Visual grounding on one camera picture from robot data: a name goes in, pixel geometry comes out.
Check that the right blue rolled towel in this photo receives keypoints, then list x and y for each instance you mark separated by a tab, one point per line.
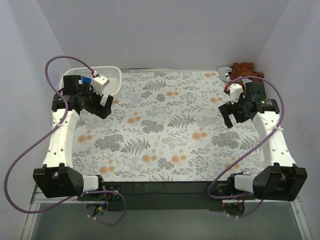
86	80

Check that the grey cloth in corner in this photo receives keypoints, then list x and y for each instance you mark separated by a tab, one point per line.
224	73

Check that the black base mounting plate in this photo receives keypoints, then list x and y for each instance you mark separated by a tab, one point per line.
165	195

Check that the floral patterned table mat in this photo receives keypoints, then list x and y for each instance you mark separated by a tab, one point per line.
165	126

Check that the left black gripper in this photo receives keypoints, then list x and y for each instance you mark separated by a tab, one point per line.
100	107

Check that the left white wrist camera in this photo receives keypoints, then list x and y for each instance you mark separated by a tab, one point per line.
98	83

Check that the brown towel pile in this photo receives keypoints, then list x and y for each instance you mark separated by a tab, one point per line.
244	69

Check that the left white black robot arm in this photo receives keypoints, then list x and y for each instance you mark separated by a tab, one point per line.
57	177

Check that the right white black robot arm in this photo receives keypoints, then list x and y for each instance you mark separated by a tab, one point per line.
281	179

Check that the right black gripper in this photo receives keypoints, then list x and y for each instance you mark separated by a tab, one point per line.
230	113

